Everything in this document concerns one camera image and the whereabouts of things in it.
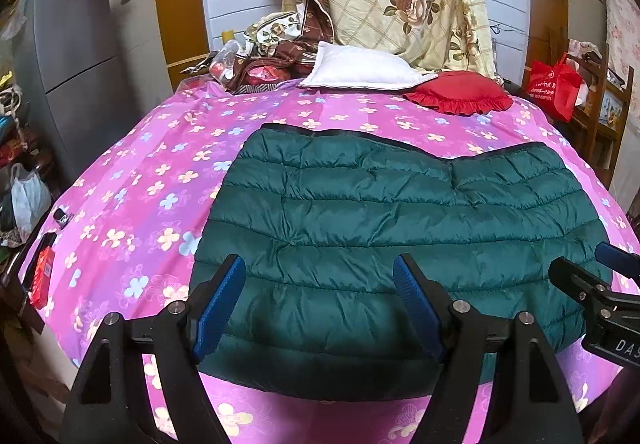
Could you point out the pink floral bedsheet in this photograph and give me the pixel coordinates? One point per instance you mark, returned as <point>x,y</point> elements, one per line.
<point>150,174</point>

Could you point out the grey refrigerator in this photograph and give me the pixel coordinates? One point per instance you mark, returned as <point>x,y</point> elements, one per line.
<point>90,74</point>

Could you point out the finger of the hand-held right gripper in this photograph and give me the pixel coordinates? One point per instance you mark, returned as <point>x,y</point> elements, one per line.
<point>575,279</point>
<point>612,254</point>

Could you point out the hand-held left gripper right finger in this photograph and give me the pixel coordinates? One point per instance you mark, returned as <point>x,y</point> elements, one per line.
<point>415,309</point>

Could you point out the red shiny packet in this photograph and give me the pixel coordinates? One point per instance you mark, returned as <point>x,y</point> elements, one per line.
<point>265,74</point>

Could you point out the red flat box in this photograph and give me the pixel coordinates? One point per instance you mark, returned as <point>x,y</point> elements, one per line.
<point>42,274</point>

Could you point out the wooden shelf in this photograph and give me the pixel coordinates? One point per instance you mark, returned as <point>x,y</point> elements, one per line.
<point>595,134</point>

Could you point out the red shopping bag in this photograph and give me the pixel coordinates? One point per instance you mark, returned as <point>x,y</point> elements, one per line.
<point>552,89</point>

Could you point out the green puffer jacket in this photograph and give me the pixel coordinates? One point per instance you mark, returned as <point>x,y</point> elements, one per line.
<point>375,224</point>

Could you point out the clear plastic bag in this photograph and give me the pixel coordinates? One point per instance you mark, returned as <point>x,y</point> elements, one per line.
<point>225,61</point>

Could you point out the white pillow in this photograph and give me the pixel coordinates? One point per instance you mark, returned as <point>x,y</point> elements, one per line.
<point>360,69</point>

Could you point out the white plastic bag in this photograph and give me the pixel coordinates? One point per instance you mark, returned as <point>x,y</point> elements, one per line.
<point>30,199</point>

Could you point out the small black object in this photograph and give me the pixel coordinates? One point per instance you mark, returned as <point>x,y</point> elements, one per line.
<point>62,218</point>

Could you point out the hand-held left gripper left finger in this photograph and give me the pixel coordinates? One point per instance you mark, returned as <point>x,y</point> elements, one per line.
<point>220,309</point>

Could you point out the red ruffled pillow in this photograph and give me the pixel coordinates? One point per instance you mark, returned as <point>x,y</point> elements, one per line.
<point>460,94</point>

